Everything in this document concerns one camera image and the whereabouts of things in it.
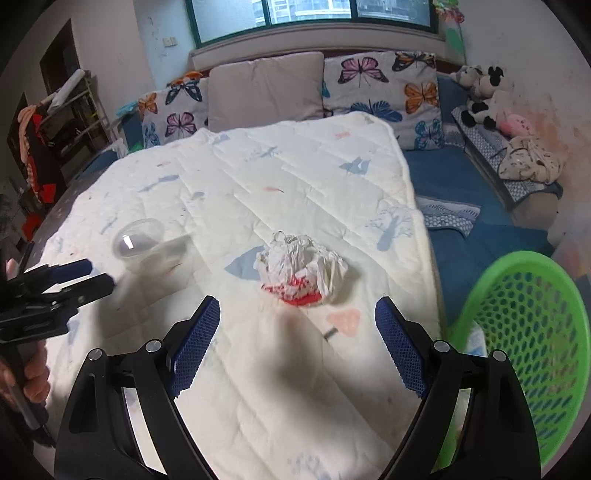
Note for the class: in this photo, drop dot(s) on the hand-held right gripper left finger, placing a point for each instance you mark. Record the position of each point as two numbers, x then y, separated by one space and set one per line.
198 341

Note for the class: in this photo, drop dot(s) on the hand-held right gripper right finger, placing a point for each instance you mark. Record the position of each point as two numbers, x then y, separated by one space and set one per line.
401 346

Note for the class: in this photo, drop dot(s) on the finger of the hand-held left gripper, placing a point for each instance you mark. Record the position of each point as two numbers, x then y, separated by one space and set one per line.
64 269
87 286

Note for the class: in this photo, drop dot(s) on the clear plastic cup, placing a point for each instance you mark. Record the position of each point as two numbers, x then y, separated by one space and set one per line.
138 240

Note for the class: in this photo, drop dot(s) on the green plastic mesh basket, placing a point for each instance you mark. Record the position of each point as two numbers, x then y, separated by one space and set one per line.
480 288

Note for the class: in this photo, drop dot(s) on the white red paper wrapper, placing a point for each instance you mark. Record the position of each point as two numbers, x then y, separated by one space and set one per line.
295 263

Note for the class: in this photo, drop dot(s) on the person's left hand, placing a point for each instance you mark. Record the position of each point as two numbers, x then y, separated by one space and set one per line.
37 374

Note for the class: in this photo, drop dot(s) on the orange black clothes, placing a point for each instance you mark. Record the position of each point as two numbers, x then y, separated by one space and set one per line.
37 152

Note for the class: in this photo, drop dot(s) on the blue grey patterned cloth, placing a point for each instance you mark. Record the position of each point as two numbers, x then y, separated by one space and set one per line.
448 217

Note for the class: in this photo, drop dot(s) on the metal clothes rack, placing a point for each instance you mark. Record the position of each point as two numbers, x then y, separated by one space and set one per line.
83 101

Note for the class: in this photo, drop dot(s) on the blue bed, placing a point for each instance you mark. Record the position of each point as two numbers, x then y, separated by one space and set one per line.
461 184

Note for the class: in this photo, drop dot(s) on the white quilted blanket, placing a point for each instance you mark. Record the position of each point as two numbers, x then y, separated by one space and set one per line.
277 184

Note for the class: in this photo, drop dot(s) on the small butterfly print pillow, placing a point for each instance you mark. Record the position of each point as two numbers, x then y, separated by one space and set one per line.
175 115

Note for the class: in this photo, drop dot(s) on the cream spotted cloth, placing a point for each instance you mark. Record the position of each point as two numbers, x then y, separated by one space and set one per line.
531 159

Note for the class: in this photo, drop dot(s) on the pink plush toy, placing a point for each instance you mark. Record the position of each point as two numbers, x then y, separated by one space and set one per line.
517 123

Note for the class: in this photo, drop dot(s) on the beige pillow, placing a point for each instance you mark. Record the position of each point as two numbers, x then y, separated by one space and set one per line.
263 92

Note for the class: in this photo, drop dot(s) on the large butterfly print pillow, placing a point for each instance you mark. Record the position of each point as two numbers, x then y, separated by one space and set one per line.
378 83

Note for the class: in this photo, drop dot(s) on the black white cow plush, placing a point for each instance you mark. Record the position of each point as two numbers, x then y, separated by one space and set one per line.
489 87

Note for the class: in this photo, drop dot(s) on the grey white plush toy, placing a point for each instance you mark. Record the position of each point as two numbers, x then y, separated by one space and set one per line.
466 76

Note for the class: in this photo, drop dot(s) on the white headboard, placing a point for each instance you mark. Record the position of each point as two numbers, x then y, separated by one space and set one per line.
258 53

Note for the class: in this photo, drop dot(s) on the white wall socket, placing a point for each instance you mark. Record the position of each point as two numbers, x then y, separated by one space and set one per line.
171 42

